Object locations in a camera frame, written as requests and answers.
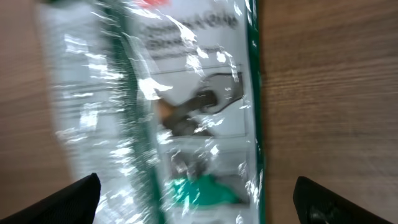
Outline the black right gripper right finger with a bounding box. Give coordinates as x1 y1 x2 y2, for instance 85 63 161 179
293 176 392 224

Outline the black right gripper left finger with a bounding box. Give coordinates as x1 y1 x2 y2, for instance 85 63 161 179
1 173 101 224

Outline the green 3M gloves pack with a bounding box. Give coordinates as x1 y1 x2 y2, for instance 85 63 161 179
37 0 266 224

